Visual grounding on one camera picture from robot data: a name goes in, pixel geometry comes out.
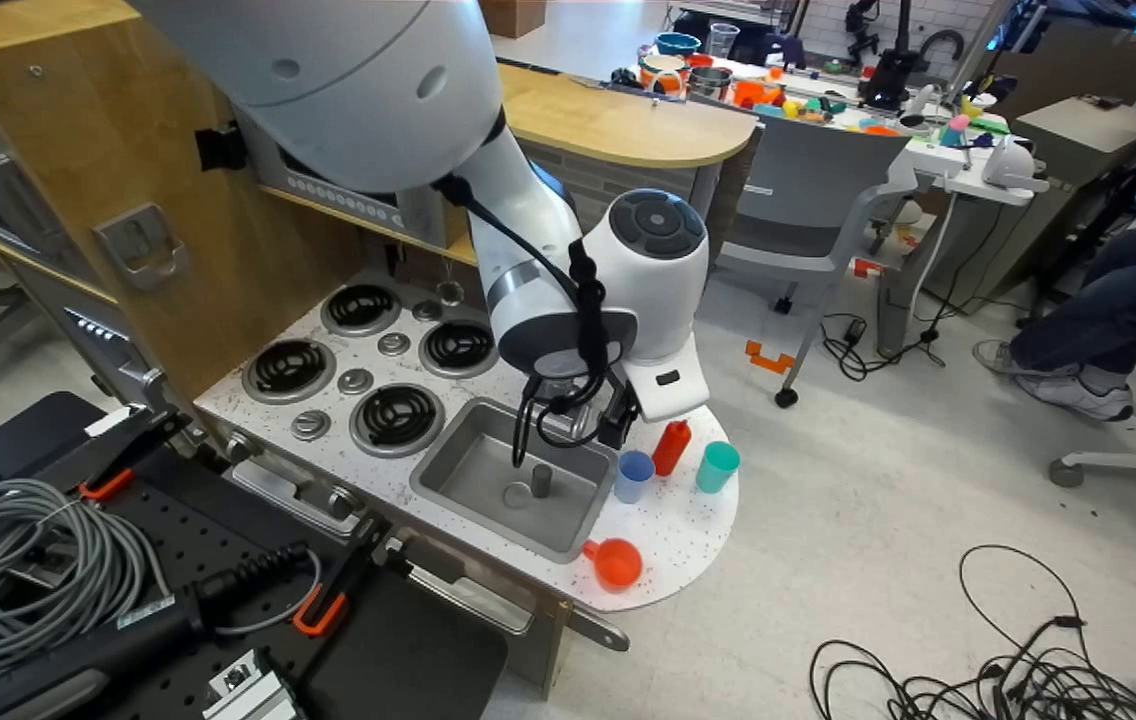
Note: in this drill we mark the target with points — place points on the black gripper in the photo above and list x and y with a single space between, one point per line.
617 402

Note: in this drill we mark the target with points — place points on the blue plastic cup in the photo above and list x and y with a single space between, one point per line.
635 478

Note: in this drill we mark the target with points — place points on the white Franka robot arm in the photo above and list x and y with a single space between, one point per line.
355 81

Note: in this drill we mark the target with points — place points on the small dark grey cup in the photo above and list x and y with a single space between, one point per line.
541 482

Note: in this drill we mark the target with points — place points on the teal plastic cup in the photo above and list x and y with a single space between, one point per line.
716 468

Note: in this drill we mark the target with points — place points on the grey toy sink basin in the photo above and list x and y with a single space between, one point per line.
461 467

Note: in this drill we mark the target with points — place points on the red squeeze bottle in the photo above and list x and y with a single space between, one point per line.
675 450

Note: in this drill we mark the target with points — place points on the orange measuring scoop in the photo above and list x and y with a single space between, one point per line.
617 567

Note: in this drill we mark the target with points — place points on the orange floor piece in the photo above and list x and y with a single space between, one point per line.
769 357

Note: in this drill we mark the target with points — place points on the black toy stove burner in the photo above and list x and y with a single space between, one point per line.
290 371
399 421
461 350

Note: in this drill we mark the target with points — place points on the silver stove knob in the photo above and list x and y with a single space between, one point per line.
308 424
355 380
395 346

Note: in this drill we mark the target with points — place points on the grey chair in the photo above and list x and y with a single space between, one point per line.
809 183

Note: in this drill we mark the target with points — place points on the grey toy microwave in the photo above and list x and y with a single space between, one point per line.
371 210

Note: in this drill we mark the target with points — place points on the black perforated base board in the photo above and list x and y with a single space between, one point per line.
371 665

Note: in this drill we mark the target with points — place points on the orange black bar clamp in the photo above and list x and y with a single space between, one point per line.
321 613
111 485

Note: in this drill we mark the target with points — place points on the white table with toys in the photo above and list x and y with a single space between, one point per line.
942 166

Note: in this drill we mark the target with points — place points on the cardboard box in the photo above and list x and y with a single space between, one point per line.
515 19

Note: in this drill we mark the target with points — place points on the grey white sneaker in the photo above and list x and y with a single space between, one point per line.
1062 384

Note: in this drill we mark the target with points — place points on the white rounded toy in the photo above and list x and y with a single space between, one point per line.
1008 166

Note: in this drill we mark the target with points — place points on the small black panel clamp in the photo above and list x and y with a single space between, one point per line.
216 151

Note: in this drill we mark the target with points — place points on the person's leg in jeans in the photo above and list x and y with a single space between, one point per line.
1100 312

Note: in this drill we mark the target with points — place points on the office chair base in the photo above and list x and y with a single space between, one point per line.
1130 467

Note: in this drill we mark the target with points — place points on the grey outlet plate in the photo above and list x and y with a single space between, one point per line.
137 244

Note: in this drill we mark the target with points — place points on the wooden toy kitchen unit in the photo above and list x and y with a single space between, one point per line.
73 173

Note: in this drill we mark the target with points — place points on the silver metal bracket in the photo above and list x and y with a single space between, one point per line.
247 686

